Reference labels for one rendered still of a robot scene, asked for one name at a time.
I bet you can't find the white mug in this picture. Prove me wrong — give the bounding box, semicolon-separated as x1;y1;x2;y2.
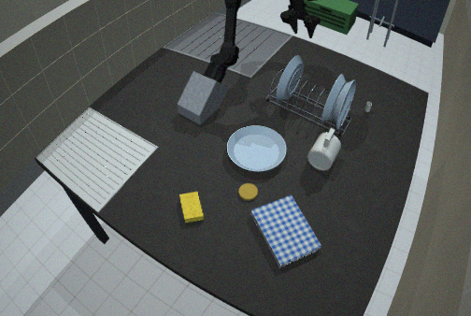
307;128;341;171

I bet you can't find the white ribbed draining mat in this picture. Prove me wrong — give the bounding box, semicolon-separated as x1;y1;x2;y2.
36;108;158;213

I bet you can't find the yellow sponge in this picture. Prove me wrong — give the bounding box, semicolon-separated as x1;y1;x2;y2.
179;192;204;223

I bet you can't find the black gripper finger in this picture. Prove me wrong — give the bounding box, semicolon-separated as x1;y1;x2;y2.
304;24;317;38
290;20;297;34

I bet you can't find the light blue plate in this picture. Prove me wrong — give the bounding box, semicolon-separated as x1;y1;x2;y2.
333;80;356;130
276;55;304;102
227;125;287;172
321;74;347;122

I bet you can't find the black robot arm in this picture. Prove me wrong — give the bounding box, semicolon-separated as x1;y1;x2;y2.
202;0;301;83

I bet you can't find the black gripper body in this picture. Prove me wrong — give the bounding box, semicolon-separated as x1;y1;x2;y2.
289;2;321;26

